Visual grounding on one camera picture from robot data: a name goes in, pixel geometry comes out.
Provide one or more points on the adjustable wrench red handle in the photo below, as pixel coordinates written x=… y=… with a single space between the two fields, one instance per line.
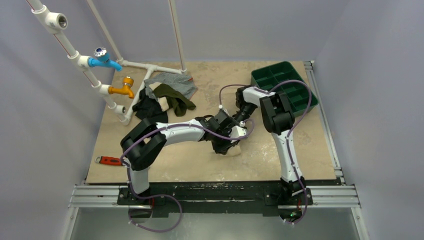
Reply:
x=108 y=160

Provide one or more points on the striped grey underwear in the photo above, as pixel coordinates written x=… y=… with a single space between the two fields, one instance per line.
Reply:
x=180 y=83

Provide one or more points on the black underwear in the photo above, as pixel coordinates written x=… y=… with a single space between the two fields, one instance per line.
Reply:
x=146 y=107

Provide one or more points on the orange tap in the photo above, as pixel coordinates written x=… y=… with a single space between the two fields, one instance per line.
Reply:
x=125 y=90

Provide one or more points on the beige underwear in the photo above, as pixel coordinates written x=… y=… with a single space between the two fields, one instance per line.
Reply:
x=233 y=151

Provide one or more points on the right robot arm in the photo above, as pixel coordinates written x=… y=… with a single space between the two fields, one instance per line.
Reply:
x=278 y=119

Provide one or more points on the green compartment tray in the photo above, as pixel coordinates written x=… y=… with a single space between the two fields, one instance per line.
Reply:
x=269 y=76

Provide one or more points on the blue tap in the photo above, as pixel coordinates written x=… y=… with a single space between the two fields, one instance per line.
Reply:
x=102 y=59

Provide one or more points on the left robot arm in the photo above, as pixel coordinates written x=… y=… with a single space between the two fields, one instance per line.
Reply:
x=142 y=145

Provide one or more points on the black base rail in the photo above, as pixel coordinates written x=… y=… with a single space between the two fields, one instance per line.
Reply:
x=268 y=198

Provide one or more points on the dark green underwear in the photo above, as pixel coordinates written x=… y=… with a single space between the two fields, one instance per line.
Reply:
x=169 y=98

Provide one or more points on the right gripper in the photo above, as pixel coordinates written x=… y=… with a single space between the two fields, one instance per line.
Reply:
x=236 y=120

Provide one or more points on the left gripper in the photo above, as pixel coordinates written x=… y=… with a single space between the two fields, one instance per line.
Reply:
x=223 y=149

